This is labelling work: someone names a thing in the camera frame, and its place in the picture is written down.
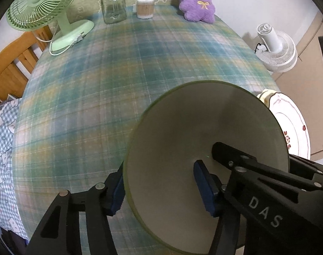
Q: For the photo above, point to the blue checked printed cloth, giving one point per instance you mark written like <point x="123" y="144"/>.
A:
<point x="4" y="151"/>

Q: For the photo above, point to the white floor fan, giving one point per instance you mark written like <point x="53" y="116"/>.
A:
<point x="278" y="53"/>

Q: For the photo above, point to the beige door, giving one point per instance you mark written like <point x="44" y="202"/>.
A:
<point x="310" y="66"/>

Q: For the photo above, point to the wooden headboard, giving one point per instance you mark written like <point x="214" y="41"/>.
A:
<point x="10" y="69"/>

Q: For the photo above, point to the red patterned plate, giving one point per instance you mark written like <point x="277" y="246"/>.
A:
<point x="289" y="127"/>

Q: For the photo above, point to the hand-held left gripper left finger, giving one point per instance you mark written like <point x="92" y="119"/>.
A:
<point x="116" y="195"/>

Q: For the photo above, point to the plaid tablecloth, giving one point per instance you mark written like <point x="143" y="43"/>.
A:
<point x="97" y="85"/>

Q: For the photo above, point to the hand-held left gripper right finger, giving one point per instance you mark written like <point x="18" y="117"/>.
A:
<point x="204" y="188"/>

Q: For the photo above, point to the glass jar with black lid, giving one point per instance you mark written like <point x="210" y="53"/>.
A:
<point x="113" y="4"/>

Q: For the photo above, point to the purple plush toy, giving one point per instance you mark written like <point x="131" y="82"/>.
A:
<point x="196" y="0"/>

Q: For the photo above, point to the cotton swab box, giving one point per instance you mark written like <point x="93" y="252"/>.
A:
<point x="145" y="8"/>

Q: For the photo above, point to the large blue floral bowl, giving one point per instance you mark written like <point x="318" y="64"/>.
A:
<point x="190" y="143"/>

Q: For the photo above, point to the green desk fan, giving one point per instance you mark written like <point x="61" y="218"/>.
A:
<point x="41" y="2"/>

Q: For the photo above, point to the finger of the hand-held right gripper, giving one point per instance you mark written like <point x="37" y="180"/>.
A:
<point x="270" y="217"/>
<point x="310" y="168"/>

